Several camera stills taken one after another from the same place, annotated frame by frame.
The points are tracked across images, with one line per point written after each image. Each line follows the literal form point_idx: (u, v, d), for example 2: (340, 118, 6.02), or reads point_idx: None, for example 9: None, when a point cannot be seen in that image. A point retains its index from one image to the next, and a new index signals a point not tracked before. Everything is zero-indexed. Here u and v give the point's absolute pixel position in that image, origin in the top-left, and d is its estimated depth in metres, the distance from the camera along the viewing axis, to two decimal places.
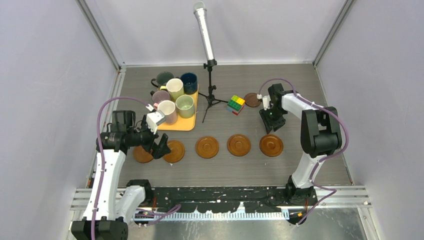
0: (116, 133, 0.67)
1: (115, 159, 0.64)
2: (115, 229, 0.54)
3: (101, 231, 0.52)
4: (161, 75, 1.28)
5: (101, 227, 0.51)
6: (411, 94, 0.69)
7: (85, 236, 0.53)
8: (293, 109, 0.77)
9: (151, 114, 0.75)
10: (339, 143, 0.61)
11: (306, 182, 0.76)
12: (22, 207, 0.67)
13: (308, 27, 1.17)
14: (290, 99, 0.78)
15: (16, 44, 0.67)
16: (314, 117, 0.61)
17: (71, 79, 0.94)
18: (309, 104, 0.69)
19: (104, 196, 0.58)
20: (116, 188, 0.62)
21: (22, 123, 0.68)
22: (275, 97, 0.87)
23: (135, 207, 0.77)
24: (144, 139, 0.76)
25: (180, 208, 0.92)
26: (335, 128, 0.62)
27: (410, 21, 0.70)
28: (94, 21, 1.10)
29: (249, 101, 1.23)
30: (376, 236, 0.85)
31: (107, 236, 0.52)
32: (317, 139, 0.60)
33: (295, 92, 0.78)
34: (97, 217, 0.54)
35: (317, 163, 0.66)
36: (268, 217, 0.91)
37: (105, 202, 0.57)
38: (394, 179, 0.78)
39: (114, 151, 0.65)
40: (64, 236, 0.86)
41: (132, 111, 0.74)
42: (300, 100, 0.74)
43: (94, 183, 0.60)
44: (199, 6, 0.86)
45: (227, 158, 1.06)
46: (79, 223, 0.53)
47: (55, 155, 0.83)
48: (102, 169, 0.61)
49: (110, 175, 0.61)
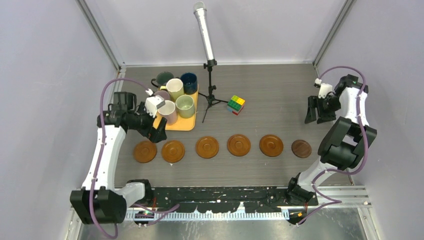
0: (116, 111, 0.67)
1: (115, 134, 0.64)
2: (114, 201, 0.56)
3: (100, 201, 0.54)
4: (161, 75, 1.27)
5: (101, 197, 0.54)
6: (411, 95, 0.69)
7: (83, 207, 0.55)
8: (343, 106, 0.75)
9: (151, 98, 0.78)
10: (354, 163, 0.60)
11: (308, 185, 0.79)
12: (21, 207, 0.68)
13: (308, 27, 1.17)
14: (348, 93, 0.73)
15: (16, 44, 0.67)
16: (343, 129, 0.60)
17: (71, 79, 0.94)
18: (357, 115, 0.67)
19: (104, 168, 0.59)
20: (116, 162, 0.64)
21: (21, 123, 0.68)
22: (340, 83, 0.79)
23: (135, 199, 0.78)
24: (144, 122, 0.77)
25: (179, 208, 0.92)
26: (359, 149, 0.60)
27: (410, 22, 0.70)
28: (94, 21, 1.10)
29: (296, 149, 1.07)
30: (376, 236, 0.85)
31: (105, 206, 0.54)
32: (333, 149, 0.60)
33: (362, 90, 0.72)
34: (96, 188, 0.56)
35: (324, 170, 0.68)
36: (268, 217, 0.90)
37: (104, 173, 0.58)
38: (394, 179, 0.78)
39: (115, 127, 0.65)
40: (64, 235, 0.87)
41: (133, 94, 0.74)
42: (355, 104, 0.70)
43: (94, 155, 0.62)
44: (199, 6, 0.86)
45: (227, 158, 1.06)
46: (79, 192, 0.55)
47: (56, 155, 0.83)
48: (102, 142, 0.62)
49: (111, 148, 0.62)
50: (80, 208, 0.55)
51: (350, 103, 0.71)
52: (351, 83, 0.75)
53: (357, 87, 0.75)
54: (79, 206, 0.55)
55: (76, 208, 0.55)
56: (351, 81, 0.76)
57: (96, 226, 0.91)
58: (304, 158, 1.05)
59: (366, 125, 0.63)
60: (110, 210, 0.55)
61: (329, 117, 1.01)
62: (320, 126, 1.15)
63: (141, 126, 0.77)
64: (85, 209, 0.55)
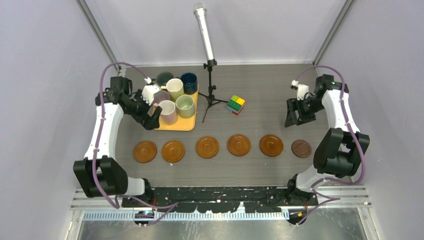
0: (113, 91, 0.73)
1: (114, 110, 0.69)
2: (116, 168, 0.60)
3: (103, 168, 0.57)
4: (161, 75, 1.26)
5: (103, 164, 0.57)
6: (411, 95, 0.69)
7: (87, 178, 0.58)
8: (329, 111, 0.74)
9: (149, 86, 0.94)
10: (352, 171, 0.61)
11: (306, 188, 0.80)
12: (21, 207, 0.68)
13: (308, 27, 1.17)
14: (331, 97, 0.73)
15: (16, 44, 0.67)
16: (337, 141, 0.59)
17: (71, 79, 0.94)
18: (346, 122, 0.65)
19: (105, 139, 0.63)
20: (115, 137, 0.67)
21: (21, 123, 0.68)
22: (320, 85, 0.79)
23: (135, 189, 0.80)
24: (139, 108, 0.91)
25: (175, 207, 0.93)
26: (355, 157, 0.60)
27: (411, 21, 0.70)
28: (94, 21, 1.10)
29: (296, 149, 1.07)
30: (376, 236, 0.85)
31: (108, 173, 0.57)
32: (330, 162, 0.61)
33: (343, 91, 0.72)
34: (98, 156, 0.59)
35: (322, 179, 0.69)
36: (268, 217, 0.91)
37: (105, 144, 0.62)
38: (394, 179, 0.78)
39: (113, 104, 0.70)
40: (64, 236, 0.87)
41: (128, 81, 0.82)
42: (340, 107, 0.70)
43: (94, 131, 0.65)
44: (199, 6, 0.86)
45: (227, 158, 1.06)
46: (81, 163, 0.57)
47: (55, 155, 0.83)
48: (102, 117, 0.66)
49: (110, 122, 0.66)
50: (83, 179, 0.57)
51: (335, 109, 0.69)
52: (330, 85, 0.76)
53: (336, 87, 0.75)
54: (82, 176, 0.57)
55: (80, 180, 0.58)
56: (330, 83, 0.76)
57: (96, 226, 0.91)
58: (304, 158, 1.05)
59: (358, 132, 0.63)
60: (113, 176, 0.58)
61: (310, 118, 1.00)
62: (320, 126, 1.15)
63: (137, 111, 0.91)
64: (88, 179, 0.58)
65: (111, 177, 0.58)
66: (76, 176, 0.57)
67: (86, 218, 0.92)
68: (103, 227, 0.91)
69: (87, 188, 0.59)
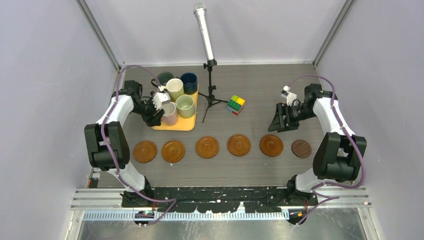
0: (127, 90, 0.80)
1: (127, 99, 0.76)
2: (122, 134, 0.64)
3: (111, 129, 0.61)
4: (161, 74, 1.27)
5: (111, 127, 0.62)
6: (410, 95, 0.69)
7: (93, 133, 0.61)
8: (322, 119, 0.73)
9: (161, 94, 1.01)
10: (353, 176, 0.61)
11: (306, 189, 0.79)
12: (21, 207, 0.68)
13: (308, 27, 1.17)
14: (323, 106, 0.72)
15: (15, 43, 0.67)
16: (335, 144, 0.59)
17: (71, 79, 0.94)
18: (340, 126, 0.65)
19: (115, 114, 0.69)
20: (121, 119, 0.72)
21: (21, 123, 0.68)
22: (310, 94, 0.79)
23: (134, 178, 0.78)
24: (147, 110, 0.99)
25: (174, 205, 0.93)
26: (355, 161, 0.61)
27: (410, 22, 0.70)
28: (94, 21, 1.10)
29: (296, 149, 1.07)
30: (376, 236, 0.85)
31: (114, 135, 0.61)
32: (329, 166, 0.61)
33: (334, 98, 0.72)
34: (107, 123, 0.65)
35: (322, 182, 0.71)
36: (268, 217, 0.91)
37: (115, 116, 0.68)
38: (394, 179, 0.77)
39: (126, 96, 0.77)
40: (64, 236, 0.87)
41: (140, 84, 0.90)
42: (333, 114, 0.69)
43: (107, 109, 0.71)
44: (199, 5, 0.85)
45: (227, 158, 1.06)
46: (93, 126, 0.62)
47: (55, 155, 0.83)
48: (116, 100, 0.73)
49: (121, 105, 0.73)
50: (91, 138, 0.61)
51: (328, 115, 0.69)
52: (320, 93, 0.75)
53: (326, 96, 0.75)
54: (90, 136, 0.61)
55: (87, 135, 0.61)
56: (319, 91, 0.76)
57: (96, 226, 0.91)
58: (304, 158, 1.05)
59: (354, 135, 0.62)
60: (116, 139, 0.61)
61: (294, 126, 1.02)
62: (319, 126, 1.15)
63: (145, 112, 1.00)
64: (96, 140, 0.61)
65: (115, 139, 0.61)
66: (85, 137, 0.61)
67: (86, 218, 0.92)
68: (103, 227, 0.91)
69: (91, 153, 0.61)
